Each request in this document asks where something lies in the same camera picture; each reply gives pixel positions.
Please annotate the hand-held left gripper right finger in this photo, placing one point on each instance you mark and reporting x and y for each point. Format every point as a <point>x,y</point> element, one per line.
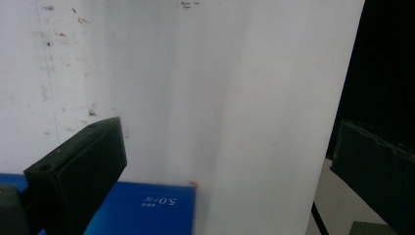
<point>378,169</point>

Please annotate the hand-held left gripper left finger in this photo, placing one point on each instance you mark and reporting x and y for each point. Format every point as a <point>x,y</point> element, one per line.
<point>81,169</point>

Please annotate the blue cardboard box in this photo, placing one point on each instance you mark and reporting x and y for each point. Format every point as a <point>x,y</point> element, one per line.
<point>147,212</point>

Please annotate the white table mat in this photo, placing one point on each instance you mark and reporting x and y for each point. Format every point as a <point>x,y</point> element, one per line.
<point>212,81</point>

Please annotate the dark green object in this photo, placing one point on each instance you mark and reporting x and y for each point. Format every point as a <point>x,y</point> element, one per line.
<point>368,229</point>

